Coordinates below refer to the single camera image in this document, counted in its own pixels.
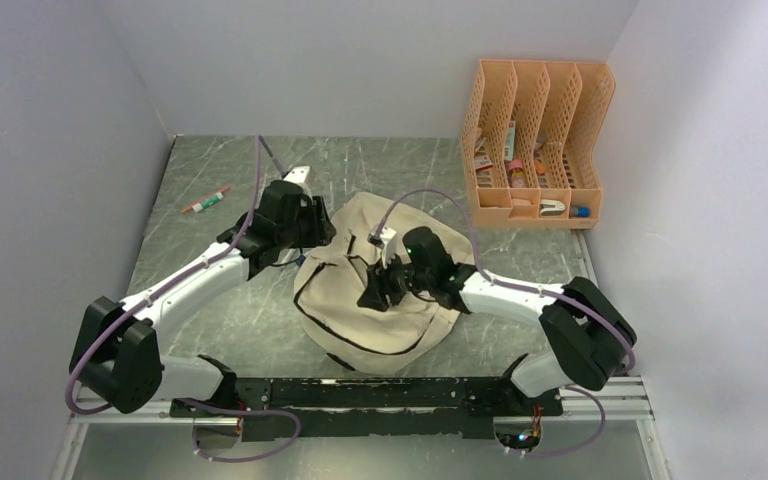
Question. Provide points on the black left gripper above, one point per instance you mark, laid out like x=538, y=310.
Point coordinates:
x=322, y=229

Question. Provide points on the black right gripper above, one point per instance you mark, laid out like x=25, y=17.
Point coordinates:
x=378, y=285

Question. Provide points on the beige canvas backpack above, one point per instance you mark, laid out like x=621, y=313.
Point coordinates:
x=353, y=293

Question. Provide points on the orange green white marker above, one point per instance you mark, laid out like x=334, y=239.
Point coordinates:
x=207, y=201

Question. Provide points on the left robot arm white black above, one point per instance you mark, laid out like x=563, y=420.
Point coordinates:
x=117, y=361

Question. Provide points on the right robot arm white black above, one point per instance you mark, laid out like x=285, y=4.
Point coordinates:
x=589, y=340

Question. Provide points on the white stapler in organizer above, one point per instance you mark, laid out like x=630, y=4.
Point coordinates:
x=551, y=207

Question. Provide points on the green white packet in organizer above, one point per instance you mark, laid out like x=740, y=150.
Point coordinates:
x=509, y=142

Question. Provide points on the blue cap item in organizer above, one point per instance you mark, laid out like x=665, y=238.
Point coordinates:
x=579, y=212

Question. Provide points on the orange plastic file organizer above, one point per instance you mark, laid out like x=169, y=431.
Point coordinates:
x=559, y=109

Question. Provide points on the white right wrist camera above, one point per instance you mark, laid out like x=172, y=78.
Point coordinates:
x=385, y=243

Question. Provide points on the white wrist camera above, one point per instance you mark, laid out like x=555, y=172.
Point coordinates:
x=385, y=243
x=302, y=176

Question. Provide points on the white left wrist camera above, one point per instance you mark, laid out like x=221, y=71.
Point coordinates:
x=302, y=176

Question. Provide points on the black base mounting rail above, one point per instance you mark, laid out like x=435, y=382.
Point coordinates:
x=316, y=407

